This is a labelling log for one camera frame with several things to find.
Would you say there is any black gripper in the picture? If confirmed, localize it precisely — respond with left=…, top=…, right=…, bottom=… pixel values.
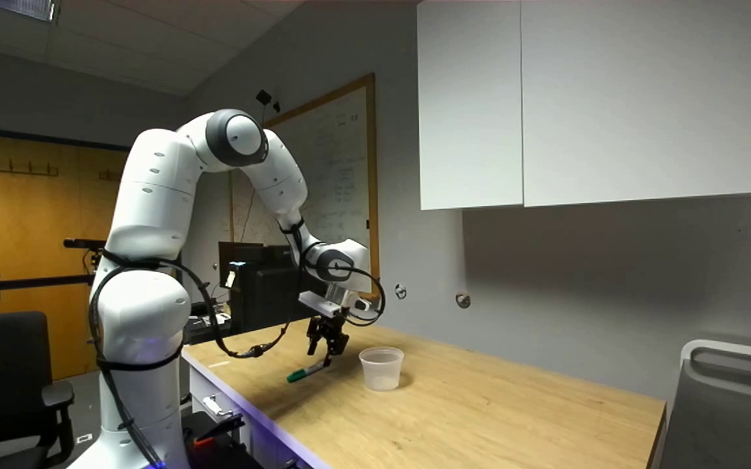
left=304, top=311, right=352, bottom=359

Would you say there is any green capped grey marker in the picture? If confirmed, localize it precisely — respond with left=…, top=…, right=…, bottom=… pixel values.
left=284, top=359, right=333, bottom=385

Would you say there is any black computer monitor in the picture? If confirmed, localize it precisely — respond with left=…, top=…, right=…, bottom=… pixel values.
left=215, top=240, right=309, bottom=333

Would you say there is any black and red device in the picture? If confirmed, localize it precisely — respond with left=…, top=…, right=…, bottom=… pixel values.
left=180, top=406, right=260, bottom=469

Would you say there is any wood framed whiteboard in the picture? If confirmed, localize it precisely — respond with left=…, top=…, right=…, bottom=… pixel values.
left=226, top=70, right=382, bottom=281

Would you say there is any narrow white cabinet door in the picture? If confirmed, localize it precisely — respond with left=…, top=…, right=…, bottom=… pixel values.
left=415, top=0, right=527, bottom=214

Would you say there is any black office chair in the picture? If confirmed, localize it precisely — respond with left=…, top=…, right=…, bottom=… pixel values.
left=0, top=311, right=78, bottom=469

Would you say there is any yellow wooden door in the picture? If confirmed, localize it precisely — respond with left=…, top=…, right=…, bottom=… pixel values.
left=0, top=128, right=128, bottom=382

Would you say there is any coat hook rack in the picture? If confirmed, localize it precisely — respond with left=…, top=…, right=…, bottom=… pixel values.
left=0, top=157, right=61, bottom=181

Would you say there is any grey chair back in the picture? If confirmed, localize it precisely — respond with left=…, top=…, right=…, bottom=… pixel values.
left=648, top=337, right=751, bottom=469

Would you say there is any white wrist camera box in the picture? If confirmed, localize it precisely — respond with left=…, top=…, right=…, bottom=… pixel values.
left=295, top=290, right=376, bottom=321

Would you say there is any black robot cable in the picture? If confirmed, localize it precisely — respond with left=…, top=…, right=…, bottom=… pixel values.
left=85, top=248, right=295, bottom=469

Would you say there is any white wall cabinet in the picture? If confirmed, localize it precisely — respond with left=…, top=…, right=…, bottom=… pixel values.
left=519, top=0, right=751, bottom=211

